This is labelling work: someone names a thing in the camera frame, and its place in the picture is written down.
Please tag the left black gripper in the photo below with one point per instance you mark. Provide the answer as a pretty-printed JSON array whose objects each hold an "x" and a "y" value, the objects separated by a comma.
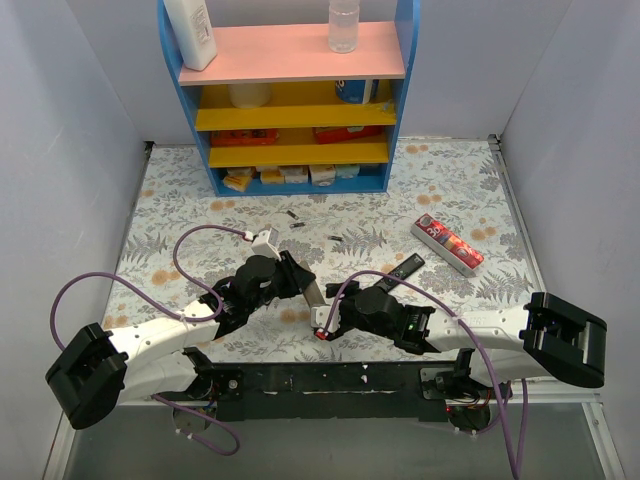
[{"x": 292, "y": 270}]

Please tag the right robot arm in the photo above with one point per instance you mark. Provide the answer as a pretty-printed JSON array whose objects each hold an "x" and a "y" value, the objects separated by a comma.
[{"x": 547, "y": 336}]

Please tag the yellow white small box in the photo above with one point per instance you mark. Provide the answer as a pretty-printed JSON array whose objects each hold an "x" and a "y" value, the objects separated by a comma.
[{"x": 272, "y": 177}]

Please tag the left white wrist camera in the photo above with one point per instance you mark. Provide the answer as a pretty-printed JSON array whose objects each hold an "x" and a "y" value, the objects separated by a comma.
[{"x": 264, "y": 243}]

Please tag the white air conditioner remote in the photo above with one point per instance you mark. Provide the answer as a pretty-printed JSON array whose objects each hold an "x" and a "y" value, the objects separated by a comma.
[{"x": 312, "y": 292}]

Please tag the blue white round container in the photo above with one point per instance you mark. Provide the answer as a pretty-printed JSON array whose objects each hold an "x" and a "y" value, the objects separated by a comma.
[{"x": 358, "y": 92}]

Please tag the yellow red small box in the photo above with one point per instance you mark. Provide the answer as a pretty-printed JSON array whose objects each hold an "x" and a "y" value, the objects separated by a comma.
[{"x": 238, "y": 179}]

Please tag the floral patterned table mat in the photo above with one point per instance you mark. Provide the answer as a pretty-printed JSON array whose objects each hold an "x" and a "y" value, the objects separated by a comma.
[{"x": 183, "y": 237}]

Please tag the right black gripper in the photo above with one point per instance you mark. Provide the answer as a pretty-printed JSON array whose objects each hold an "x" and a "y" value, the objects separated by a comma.
[{"x": 345, "y": 308}]

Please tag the red orange box right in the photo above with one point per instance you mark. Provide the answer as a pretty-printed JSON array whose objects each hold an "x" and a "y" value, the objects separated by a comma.
[{"x": 331, "y": 135}]

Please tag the white plastic bottle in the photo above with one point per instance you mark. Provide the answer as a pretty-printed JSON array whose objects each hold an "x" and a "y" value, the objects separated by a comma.
[{"x": 192, "y": 27}]

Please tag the orange box left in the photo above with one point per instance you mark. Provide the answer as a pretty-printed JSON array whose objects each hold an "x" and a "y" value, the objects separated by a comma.
[{"x": 244, "y": 137}]

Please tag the black TV remote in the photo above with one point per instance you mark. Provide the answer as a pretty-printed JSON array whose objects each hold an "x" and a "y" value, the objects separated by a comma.
[{"x": 402, "y": 271}]

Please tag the red toothpaste box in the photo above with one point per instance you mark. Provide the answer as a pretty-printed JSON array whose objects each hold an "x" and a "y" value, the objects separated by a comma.
[{"x": 449, "y": 246}]

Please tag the white cylindrical container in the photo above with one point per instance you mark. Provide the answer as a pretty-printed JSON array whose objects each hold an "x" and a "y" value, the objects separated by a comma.
[{"x": 249, "y": 95}]

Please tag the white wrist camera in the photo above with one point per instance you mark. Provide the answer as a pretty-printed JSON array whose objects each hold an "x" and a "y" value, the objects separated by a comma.
[
  {"x": 264, "y": 243},
  {"x": 324, "y": 322}
]

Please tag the teal white small box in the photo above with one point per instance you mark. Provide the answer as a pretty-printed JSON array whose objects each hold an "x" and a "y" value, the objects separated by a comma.
[{"x": 347, "y": 171}]

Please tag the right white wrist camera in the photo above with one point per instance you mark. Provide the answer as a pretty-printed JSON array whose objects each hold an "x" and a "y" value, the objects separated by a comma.
[{"x": 324, "y": 322}]

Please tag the white orange small carton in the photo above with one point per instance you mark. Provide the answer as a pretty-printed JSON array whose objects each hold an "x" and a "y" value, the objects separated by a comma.
[{"x": 322, "y": 175}]

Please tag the blue wooden shelf unit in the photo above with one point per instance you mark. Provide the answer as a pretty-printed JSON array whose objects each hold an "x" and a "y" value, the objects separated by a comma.
[{"x": 296, "y": 61}]

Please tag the clear plastic water bottle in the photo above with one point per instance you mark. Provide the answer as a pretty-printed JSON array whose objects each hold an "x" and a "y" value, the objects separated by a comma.
[{"x": 343, "y": 25}]

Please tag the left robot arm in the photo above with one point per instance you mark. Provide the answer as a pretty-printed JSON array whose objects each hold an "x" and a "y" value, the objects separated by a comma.
[{"x": 99, "y": 368}]

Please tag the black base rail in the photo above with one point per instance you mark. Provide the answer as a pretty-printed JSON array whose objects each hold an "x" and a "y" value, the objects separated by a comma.
[{"x": 429, "y": 391}]

